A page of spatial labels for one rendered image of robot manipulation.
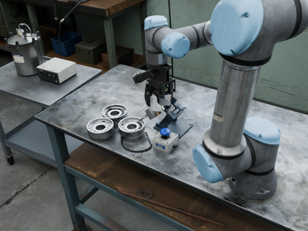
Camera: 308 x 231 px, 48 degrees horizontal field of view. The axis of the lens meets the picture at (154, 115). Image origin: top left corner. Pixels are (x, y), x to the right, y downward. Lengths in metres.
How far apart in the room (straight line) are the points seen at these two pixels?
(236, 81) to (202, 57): 2.26
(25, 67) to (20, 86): 0.13
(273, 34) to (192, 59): 2.38
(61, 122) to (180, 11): 1.77
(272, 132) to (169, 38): 0.40
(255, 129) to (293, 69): 1.78
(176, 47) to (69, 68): 1.15
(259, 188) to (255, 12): 0.60
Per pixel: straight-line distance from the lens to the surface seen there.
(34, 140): 2.50
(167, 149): 1.27
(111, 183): 1.55
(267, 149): 1.04
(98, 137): 1.37
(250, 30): 0.70
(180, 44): 1.05
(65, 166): 1.72
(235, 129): 0.89
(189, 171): 1.22
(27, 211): 2.33
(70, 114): 1.57
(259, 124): 1.06
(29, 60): 2.21
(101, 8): 2.75
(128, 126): 1.40
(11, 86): 2.19
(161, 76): 1.20
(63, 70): 2.08
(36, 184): 2.48
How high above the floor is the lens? 1.63
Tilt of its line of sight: 34 degrees down
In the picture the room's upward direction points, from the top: 3 degrees counter-clockwise
